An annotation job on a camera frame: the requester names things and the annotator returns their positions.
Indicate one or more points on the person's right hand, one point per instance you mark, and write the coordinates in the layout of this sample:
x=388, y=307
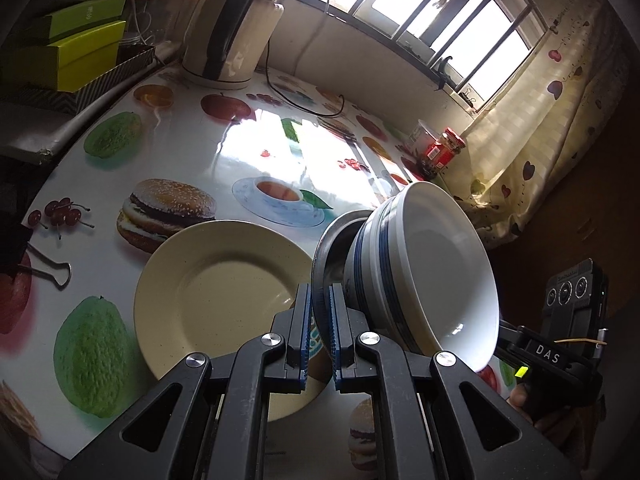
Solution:
x=555, y=417

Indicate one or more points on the heart print curtain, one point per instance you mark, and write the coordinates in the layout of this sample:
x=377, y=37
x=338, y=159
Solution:
x=560, y=110

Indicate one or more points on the white electric kettle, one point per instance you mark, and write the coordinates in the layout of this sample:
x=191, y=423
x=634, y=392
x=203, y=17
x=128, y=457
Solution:
x=240, y=35

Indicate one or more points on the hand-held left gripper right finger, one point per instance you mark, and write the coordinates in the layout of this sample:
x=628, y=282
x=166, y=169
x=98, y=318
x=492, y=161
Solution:
x=337, y=350

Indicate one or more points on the black binder clip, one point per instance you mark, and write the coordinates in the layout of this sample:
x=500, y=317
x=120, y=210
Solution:
x=45, y=262

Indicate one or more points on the red-labelled sauce jar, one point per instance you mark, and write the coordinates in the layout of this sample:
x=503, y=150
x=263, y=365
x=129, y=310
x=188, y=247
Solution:
x=442, y=152

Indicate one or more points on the cream plate with fish print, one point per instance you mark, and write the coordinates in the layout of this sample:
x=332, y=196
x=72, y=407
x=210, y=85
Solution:
x=215, y=290

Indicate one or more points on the striped grey basket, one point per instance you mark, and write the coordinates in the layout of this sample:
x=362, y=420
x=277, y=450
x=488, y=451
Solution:
x=115, y=75

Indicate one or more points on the grey side table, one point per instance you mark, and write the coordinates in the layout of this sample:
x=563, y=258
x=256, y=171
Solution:
x=45, y=130

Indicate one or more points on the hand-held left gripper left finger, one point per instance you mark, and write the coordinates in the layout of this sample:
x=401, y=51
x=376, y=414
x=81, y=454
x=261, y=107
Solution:
x=302, y=345

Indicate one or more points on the clear plastic cup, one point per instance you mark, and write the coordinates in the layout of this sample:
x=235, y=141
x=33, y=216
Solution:
x=422, y=137

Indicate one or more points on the large white blue-striped bowl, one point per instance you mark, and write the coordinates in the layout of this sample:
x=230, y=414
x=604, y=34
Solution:
x=361, y=280

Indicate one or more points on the lime green box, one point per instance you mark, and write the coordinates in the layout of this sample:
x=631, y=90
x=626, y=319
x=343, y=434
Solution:
x=80, y=17
x=65, y=60

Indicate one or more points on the small white blue-striped bowl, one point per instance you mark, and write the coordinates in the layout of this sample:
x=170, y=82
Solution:
x=440, y=270

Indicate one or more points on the window grille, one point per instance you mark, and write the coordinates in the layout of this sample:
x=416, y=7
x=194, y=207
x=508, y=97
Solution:
x=425, y=5

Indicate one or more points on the fruit print tablecloth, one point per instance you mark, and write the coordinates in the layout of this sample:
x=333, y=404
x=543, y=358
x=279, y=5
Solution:
x=150, y=160

